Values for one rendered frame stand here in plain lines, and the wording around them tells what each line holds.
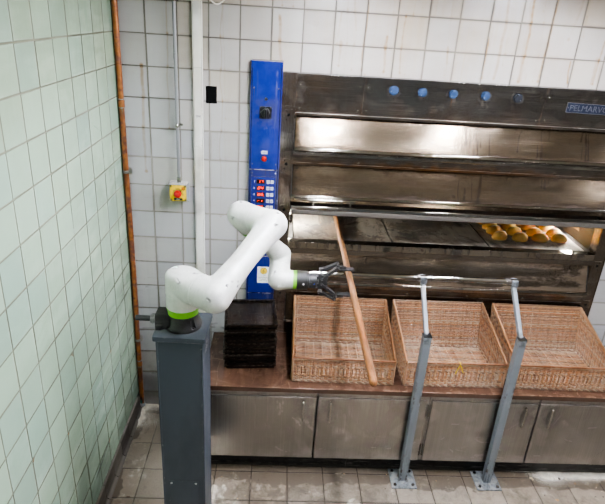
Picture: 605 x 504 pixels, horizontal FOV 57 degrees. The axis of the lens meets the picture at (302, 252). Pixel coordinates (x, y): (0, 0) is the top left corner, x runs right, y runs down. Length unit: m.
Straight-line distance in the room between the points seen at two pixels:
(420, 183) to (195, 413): 1.69
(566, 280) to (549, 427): 0.86
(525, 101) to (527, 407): 1.63
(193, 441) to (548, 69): 2.48
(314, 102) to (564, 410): 2.13
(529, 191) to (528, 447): 1.43
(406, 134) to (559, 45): 0.86
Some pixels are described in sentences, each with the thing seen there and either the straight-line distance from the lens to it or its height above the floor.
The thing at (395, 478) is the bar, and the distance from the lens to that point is 3.40.
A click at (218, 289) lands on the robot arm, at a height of 1.43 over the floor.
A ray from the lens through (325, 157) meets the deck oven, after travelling 3.00.
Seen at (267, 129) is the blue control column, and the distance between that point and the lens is 2.93.
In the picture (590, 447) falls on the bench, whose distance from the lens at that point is 3.68.
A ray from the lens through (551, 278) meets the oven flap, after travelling 3.61.
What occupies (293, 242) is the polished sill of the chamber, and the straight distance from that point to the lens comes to 3.15.
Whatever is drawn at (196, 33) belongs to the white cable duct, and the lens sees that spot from 2.92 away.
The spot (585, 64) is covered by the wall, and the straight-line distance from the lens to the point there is 3.29.
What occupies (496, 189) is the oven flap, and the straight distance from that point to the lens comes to 3.26.
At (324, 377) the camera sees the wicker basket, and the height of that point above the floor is 0.61.
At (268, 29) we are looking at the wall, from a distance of 2.91.
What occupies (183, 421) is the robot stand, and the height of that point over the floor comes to 0.79.
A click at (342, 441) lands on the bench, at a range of 3.23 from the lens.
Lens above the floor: 2.39
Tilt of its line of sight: 24 degrees down
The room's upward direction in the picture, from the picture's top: 4 degrees clockwise
